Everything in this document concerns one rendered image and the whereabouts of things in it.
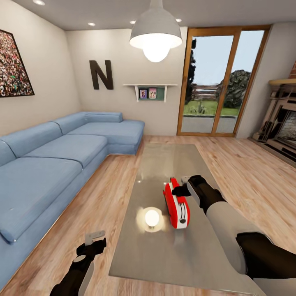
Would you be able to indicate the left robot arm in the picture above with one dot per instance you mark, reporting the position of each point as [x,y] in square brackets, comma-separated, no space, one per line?
[77,279]

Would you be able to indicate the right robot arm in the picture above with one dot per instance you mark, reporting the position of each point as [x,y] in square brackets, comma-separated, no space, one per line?
[246,246]

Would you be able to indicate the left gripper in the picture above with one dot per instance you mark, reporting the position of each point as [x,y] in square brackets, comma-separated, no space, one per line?
[96,247]

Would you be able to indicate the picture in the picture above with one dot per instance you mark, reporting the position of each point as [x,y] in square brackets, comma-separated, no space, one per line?
[14,81]
[152,93]
[143,93]

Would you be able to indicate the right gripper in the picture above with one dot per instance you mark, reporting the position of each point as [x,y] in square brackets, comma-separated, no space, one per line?
[180,191]

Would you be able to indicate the radio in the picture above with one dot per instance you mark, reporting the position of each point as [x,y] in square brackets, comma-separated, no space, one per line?
[177,207]

